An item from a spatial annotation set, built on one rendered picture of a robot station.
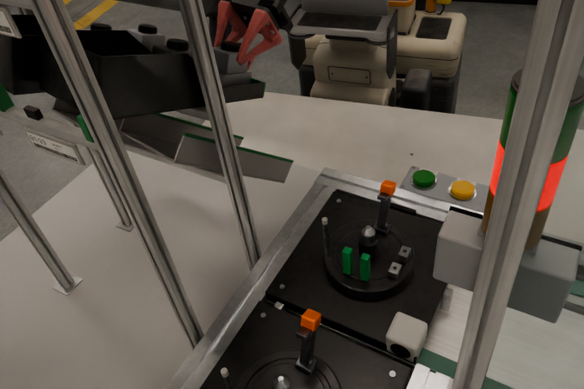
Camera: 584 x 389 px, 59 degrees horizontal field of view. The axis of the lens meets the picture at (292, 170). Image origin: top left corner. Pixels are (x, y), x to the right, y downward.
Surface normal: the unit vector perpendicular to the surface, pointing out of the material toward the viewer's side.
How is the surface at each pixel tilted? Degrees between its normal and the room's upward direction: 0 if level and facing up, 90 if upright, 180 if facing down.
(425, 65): 90
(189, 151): 90
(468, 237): 0
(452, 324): 0
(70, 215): 0
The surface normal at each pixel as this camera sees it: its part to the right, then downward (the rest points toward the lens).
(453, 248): -0.49, 0.62
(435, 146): -0.11, -0.73
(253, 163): 0.77, 0.37
